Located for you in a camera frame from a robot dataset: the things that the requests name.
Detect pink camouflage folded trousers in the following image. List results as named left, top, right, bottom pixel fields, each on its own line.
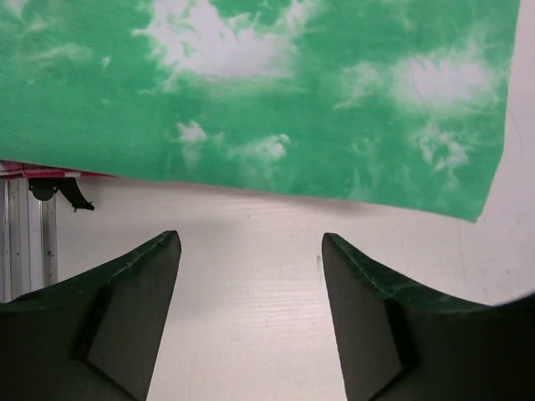
left=0, top=160, right=109, bottom=180

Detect black strap with buckle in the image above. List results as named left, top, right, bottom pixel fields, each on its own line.
left=27, top=177, right=96, bottom=212

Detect green tie-dye trousers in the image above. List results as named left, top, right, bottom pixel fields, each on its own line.
left=1, top=1, right=520, bottom=221

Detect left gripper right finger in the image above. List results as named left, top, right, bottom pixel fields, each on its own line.
left=322, top=233, right=534, bottom=400

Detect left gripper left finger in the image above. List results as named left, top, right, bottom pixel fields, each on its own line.
left=1, top=231, right=181, bottom=400

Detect aluminium frame rail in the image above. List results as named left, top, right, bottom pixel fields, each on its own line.
left=1, top=179, right=58, bottom=302

